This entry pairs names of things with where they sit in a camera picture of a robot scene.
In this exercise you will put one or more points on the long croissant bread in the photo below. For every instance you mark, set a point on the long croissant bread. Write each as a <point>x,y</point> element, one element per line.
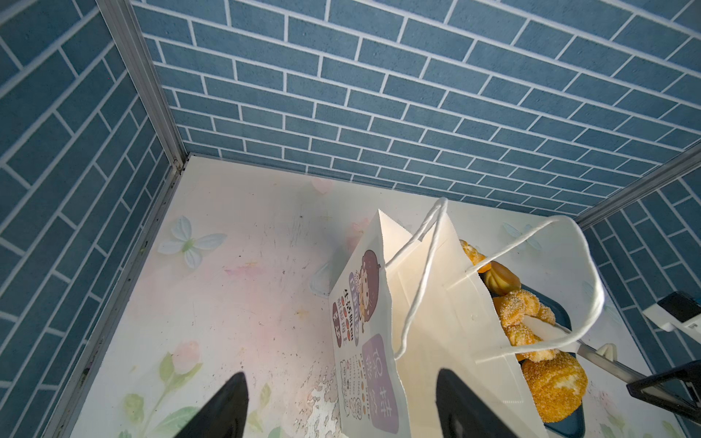
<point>472,253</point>

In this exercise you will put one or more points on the twisted sugar bread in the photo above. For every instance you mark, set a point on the twisted sugar bread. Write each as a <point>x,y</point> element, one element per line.
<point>512,310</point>

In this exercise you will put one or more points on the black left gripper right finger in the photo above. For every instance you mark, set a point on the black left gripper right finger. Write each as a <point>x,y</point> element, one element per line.
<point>462,413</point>

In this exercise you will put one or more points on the dark teal tray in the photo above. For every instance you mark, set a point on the dark teal tray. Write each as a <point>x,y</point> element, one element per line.
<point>556,380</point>

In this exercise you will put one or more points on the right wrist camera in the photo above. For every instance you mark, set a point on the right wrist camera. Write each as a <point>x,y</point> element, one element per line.
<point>677,311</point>

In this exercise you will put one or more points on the small round muffin bread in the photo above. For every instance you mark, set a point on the small round muffin bread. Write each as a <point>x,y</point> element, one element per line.
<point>499,280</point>

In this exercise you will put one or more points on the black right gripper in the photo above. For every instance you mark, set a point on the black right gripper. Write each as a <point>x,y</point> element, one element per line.
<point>676,391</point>

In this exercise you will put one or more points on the large sesame bread loaf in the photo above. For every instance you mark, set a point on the large sesame bread loaf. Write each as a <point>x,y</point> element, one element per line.
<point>556,386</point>

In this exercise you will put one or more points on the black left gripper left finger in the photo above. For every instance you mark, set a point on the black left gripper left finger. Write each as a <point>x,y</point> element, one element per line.
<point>224,415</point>

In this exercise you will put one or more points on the white paper bag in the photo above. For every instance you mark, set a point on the white paper bag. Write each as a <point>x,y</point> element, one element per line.
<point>409,304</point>

